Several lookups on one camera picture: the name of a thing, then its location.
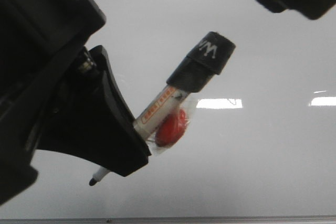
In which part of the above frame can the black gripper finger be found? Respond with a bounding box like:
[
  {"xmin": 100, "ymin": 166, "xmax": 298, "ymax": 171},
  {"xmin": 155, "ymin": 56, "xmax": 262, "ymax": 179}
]
[{"xmin": 37, "ymin": 45, "xmax": 151, "ymax": 177}]

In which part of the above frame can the white whiteboard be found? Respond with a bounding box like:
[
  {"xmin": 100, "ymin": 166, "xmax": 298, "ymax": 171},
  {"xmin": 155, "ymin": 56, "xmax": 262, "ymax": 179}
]
[{"xmin": 1, "ymin": 0, "xmax": 335, "ymax": 219}]

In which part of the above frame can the white black whiteboard marker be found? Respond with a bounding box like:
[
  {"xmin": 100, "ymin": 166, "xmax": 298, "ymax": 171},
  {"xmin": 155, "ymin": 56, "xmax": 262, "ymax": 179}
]
[{"xmin": 89, "ymin": 32, "xmax": 236, "ymax": 186}]

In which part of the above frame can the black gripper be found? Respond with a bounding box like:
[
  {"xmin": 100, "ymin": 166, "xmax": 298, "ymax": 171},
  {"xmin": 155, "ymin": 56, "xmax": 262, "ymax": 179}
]
[{"xmin": 1, "ymin": 0, "xmax": 106, "ymax": 204}]

